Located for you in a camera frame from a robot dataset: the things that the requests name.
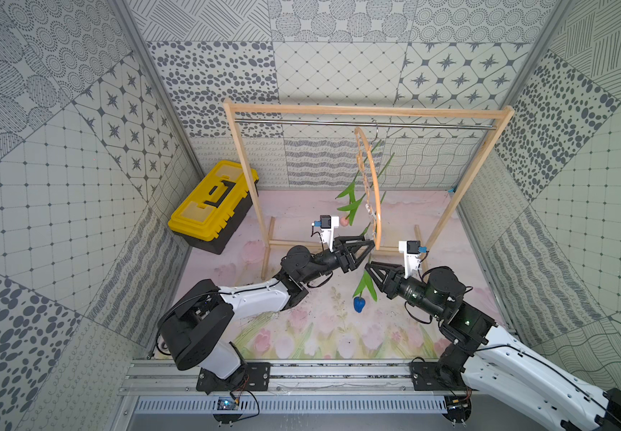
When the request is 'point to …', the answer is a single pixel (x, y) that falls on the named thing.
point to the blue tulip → (359, 302)
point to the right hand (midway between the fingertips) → (368, 268)
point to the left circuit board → (228, 410)
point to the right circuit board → (459, 408)
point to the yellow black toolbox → (208, 217)
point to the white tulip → (350, 191)
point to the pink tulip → (351, 210)
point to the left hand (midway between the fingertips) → (372, 238)
